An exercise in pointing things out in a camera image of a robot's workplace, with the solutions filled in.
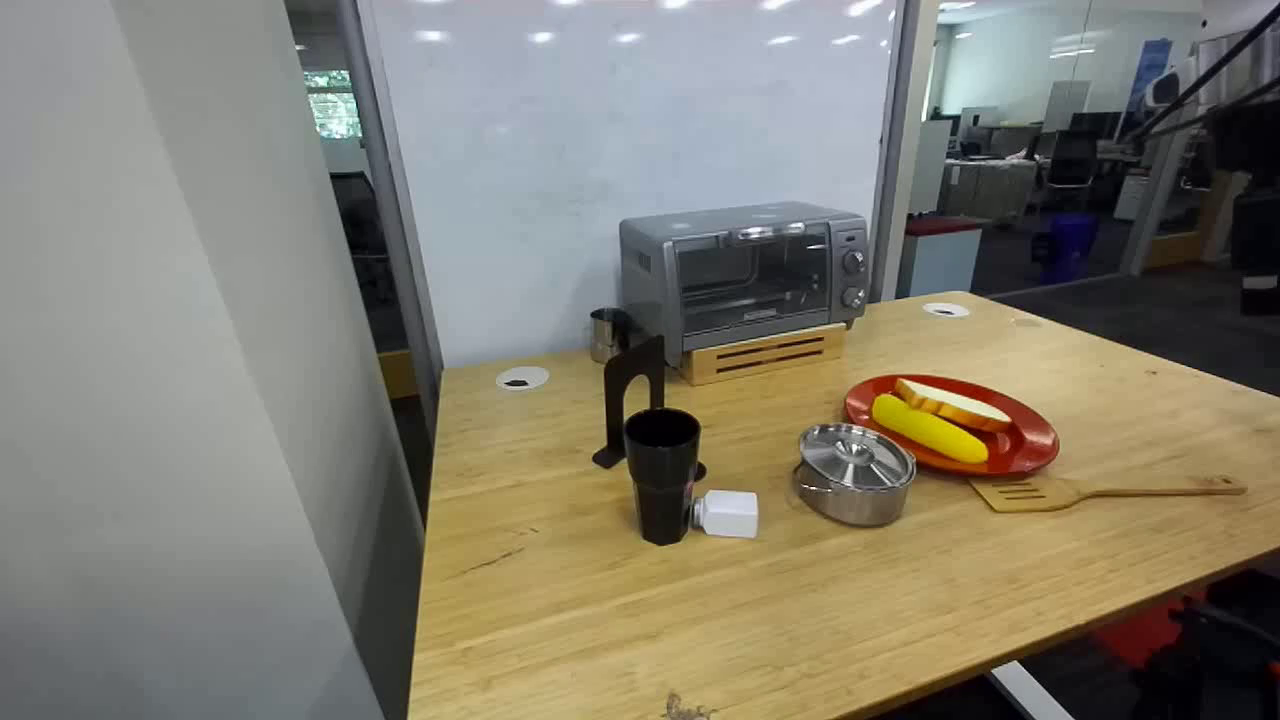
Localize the shiny steel bowl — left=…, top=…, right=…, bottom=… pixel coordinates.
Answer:
left=798, top=418, right=919, bottom=491

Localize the small steel pot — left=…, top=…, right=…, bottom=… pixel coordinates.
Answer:
left=787, top=456, right=919, bottom=532

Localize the small metal cup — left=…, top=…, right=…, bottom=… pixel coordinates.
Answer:
left=587, top=302, right=631, bottom=369

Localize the black plastic cup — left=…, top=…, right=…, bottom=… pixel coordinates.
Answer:
left=622, top=403, right=707, bottom=548

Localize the wooden slatted stand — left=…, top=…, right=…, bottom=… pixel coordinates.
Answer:
left=683, top=320, right=852, bottom=389

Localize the silver toaster oven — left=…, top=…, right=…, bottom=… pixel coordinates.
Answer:
left=615, top=200, right=875, bottom=369

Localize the small white box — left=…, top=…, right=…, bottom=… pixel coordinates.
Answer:
left=694, top=488, right=765, bottom=545

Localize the large white board panel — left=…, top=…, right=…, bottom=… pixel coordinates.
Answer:
left=355, top=0, right=912, bottom=373

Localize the yellow corn cob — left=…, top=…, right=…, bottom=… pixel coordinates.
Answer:
left=870, top=393, right=996, bottom=468

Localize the white bread slice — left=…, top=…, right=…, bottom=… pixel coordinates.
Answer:
left=892, top=374, right=1015, bottom=437

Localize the white cabinet with red top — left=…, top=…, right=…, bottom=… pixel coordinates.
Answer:
left=900, top=212, right=991, bottom=299

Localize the red round plate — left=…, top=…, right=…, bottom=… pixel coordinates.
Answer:
left=841, top=373, right=1066, bottom=483

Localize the wooden spatula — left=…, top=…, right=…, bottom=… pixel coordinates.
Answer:
left=970, top=472, right=1254, bottom=517

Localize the blue bin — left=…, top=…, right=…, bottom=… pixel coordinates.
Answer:
left=1045, top=212, right=1101, bottom=284

